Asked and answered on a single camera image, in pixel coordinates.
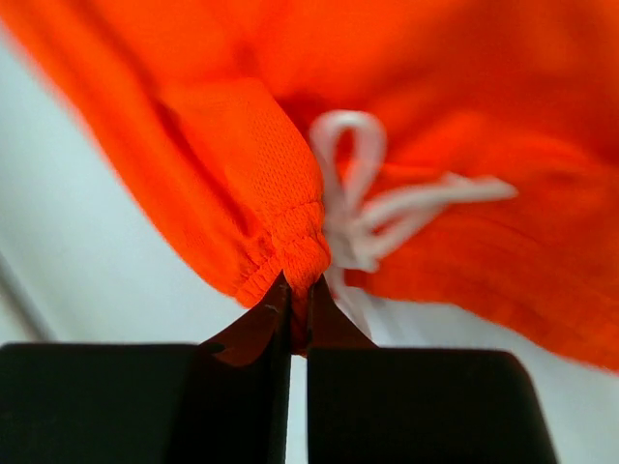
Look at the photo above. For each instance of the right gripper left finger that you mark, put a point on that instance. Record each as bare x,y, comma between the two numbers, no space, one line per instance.
223,400

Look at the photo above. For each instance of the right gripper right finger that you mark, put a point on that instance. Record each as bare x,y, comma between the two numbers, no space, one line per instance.
368,404

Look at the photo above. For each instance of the orange mesh shorts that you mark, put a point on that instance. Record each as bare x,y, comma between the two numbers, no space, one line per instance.
460,152

